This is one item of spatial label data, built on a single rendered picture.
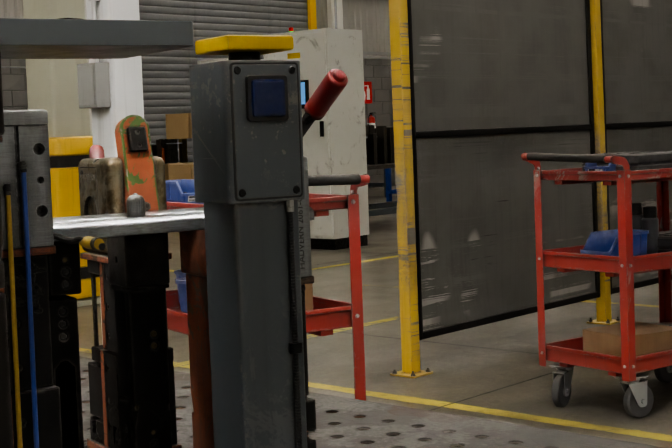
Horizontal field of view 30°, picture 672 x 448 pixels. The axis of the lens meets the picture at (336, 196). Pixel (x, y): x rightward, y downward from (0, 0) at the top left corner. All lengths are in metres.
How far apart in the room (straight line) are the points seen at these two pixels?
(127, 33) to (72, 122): 7.51
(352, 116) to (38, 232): 10.49
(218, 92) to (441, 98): 4.75
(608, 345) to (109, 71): 2.24
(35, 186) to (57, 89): 7.28
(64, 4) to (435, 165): 3.53
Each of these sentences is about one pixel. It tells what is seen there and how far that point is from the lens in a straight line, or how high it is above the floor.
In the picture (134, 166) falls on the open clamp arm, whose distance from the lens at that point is 1.48.
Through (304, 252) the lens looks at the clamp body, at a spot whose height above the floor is 0.97.
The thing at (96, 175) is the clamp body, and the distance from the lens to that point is 1.51.
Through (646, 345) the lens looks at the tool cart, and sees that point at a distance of 4.77.
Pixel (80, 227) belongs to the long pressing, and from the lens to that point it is 1.22.
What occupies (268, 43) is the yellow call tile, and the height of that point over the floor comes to 1.15.
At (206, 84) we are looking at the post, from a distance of 1.00.
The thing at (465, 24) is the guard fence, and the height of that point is 1.55.
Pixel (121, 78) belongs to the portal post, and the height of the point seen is 1.33.
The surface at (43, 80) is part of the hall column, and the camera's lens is 8.41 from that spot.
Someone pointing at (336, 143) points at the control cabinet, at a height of 0.96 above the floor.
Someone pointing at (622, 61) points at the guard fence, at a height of 1.40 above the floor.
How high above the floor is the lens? 1.08
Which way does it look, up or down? 3 degrees down
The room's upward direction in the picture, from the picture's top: 2 degrees counter-clockwise
